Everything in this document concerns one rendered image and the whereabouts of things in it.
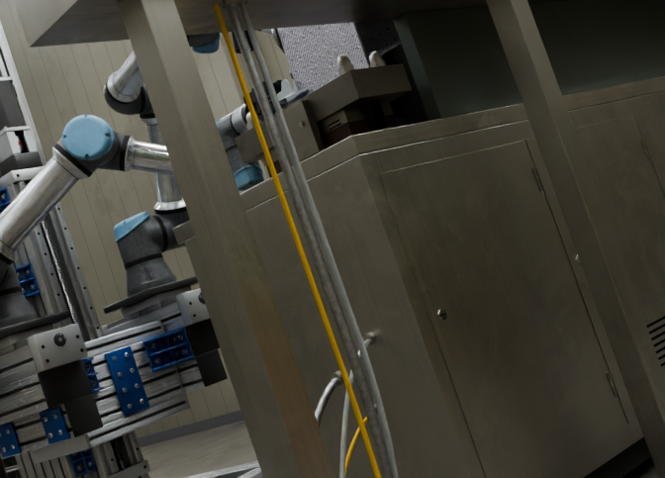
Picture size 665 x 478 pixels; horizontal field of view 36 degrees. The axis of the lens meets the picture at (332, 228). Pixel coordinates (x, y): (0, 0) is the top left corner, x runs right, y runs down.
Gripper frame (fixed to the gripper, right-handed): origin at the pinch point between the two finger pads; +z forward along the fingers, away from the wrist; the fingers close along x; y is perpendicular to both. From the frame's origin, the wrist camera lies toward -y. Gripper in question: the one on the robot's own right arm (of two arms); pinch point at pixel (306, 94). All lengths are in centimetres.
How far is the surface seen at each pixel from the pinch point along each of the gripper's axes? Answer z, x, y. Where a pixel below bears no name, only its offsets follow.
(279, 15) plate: 37, -36, 5
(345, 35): 18.2, -0.2, 6.9
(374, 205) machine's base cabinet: 34, -26, -33
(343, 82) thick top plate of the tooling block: 31.4, -20.0, -7.7
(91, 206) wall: -563, 276, 92
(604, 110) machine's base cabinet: 34, 63, -25
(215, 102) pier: -363, 272, 107
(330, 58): 11.2, -0.2, 4.2
